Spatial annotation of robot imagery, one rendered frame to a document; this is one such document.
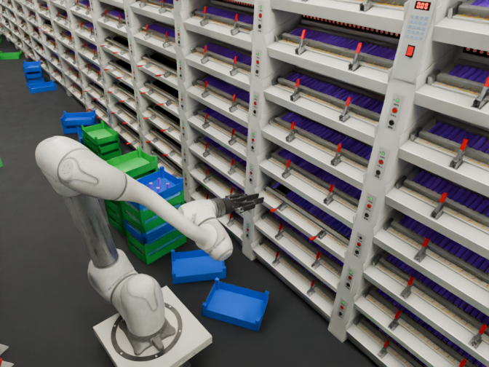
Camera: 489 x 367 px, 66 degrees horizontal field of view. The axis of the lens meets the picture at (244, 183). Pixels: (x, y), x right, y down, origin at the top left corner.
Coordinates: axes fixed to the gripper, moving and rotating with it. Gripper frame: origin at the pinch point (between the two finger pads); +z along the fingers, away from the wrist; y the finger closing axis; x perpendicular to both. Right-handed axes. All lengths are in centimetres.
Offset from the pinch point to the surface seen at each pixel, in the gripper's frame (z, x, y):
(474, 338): 19, -6, 99
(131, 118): 19, -26, -189
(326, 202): 13.7, 11.5, 29.4
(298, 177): 16.6, 13.4, 8.8
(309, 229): 17.5, -7.7, 22.5
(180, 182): -10, -16, -53
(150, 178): -19, -20, -71
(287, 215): 16.6, -8.2, 8.3
